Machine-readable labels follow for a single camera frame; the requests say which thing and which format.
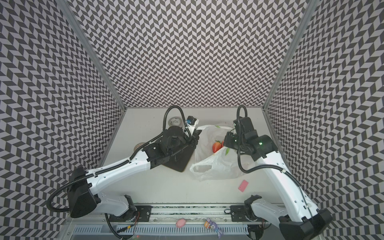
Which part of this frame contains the fake red strawberry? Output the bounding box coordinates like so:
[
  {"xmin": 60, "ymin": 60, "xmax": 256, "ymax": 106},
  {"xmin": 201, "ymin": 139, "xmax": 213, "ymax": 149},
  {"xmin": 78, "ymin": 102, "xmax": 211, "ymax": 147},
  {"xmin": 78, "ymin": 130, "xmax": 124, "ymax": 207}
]
[{"xmin": 212, "ymin": 141, "xmax": 224, "ymax": 153}]

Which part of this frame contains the white plastic bag lemon print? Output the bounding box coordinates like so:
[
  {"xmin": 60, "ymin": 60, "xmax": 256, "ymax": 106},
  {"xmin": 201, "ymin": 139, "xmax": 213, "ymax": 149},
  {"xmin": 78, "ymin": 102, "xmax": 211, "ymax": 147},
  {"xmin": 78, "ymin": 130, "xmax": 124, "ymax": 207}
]
[{"xmin": 190, "ymin": 125, "xmax": 244, "ymax": 181}]

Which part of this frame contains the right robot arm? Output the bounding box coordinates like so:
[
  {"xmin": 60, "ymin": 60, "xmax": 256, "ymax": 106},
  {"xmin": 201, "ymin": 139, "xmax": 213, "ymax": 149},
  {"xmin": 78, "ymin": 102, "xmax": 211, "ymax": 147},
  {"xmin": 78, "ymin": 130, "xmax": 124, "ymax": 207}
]
[{"xmin": 224, "ymin": 105, "xmax": 333, "ymax": 240}]

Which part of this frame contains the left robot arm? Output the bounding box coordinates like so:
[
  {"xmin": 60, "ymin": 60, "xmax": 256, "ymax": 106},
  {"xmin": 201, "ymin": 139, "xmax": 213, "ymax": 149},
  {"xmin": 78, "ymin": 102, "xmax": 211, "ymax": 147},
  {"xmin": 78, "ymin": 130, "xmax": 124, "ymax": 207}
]
[{"xmin": 46, "ymin": 106, "xmax": 201, "ymax": 219}]

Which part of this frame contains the black square tray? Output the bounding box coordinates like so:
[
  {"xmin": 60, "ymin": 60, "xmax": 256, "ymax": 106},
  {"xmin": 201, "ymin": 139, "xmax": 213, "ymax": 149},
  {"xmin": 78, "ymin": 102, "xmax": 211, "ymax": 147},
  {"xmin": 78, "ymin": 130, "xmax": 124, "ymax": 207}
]
[{"xmin": 163, "ymin": 146, "xmax": 196, "ymax": 173}]

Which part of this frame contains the clear tape roll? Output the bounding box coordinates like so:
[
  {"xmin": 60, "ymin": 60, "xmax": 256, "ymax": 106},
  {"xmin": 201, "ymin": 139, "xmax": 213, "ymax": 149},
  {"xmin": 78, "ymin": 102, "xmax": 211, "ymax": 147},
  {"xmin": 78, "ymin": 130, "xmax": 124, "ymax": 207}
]
[{"xmin": 168, "ymin": 117, "xmax": 184, "ymax": 128}]

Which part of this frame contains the beige tape roll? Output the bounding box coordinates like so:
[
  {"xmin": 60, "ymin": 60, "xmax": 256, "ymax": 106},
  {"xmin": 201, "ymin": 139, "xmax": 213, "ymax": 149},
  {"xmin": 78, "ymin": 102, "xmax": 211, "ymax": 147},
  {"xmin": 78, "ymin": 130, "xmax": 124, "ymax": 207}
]
[{"xmin": 134, "ymin": 142, "xmax": 147, "ymax": 151}]

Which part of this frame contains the pink sticky note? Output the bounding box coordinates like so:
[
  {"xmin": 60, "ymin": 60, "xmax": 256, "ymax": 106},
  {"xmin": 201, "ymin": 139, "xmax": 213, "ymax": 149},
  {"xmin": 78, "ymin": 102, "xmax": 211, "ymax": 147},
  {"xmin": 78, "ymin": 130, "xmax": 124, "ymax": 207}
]
[{"xmin": 238, "ymin": 180, "xmax": 249, "ymax": 193}]

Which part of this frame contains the purple toy figure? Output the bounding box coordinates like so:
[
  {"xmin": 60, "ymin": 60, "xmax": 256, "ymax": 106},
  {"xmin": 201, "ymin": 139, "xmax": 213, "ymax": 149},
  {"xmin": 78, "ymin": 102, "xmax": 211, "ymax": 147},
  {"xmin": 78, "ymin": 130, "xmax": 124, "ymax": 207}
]
[{"xmin": 204, "ymin": 218, "xmax": 224, "ymax": 239}]

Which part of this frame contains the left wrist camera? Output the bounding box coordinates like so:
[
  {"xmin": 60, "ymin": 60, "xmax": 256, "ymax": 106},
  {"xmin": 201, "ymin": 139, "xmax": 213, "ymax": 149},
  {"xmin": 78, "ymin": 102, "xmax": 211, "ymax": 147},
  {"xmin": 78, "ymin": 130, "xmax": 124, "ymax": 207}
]
[{"xmin": 186, "ymin": 116, "xmax": 199, "ymax": 134}]

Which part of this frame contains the aluminium front rail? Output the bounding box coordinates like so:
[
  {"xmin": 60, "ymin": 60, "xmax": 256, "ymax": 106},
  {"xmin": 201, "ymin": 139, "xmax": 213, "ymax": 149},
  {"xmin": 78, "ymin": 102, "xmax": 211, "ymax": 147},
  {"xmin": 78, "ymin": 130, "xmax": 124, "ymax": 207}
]
[{"xmin": 64, "ymin": 203, "xmax": 316, "ymax": 226}]

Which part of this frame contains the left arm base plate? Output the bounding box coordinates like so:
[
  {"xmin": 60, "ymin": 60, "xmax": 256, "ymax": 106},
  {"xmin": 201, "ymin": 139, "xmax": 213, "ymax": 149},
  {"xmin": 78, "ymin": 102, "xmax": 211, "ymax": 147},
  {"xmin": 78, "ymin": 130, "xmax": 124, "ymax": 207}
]
[{"xmin": 109, "ymin": 205, "xmax": 153, "ymax": 223}]

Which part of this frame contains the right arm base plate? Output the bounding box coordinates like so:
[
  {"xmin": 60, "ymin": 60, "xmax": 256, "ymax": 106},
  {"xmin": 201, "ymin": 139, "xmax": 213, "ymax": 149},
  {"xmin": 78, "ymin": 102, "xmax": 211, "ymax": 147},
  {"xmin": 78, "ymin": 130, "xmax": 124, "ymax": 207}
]
[{"xmin": 230, "ymin": 205, "xmax": 269, "ymax": 224}]

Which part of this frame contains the pink toy on rail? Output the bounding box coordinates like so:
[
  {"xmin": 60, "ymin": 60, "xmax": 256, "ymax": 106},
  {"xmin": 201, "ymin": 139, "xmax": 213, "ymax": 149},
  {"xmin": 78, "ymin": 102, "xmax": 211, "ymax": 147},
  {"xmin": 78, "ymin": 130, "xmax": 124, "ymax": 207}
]
[{"xmin": 176, "ymin": 219, "xmax": 187, "ymax": 229}]

